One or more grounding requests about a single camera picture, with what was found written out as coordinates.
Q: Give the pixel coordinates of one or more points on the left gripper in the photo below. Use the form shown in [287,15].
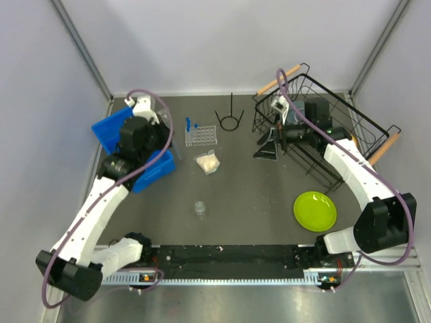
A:
[161,126]

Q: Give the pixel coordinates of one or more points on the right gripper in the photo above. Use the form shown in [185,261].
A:
[268,150]

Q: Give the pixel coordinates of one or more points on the clear glass rod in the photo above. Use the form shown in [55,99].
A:
[163,115]

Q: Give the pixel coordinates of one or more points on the bag of white powder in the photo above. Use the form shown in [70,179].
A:
[208,162]

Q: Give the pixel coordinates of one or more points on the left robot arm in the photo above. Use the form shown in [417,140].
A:
[73,265]

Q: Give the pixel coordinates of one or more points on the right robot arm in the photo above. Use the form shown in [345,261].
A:
[387,216]

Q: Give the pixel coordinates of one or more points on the clear test tube rack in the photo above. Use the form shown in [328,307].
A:
[203,136]

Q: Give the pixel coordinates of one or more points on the blue plastic bin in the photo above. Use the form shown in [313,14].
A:
[129,144]

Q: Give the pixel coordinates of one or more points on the green plate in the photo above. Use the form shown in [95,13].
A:
[315,211]

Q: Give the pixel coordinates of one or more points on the clear glass flask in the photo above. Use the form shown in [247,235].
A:
[200,210]

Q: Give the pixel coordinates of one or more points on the orange bowl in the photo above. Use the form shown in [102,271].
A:
[355,141]

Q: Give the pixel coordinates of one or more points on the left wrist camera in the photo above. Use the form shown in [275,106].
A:
[142,107]

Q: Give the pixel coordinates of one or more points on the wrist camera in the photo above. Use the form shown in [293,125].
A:
[281,105]
[142,107]

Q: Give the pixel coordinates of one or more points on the black wire ring stand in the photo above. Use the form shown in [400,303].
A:
[229,123]

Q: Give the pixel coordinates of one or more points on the black wire dish rack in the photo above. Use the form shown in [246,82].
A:
[334,115]

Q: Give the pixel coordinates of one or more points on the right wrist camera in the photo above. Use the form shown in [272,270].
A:
[281,105]

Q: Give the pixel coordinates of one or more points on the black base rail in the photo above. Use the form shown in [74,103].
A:
[232,261]

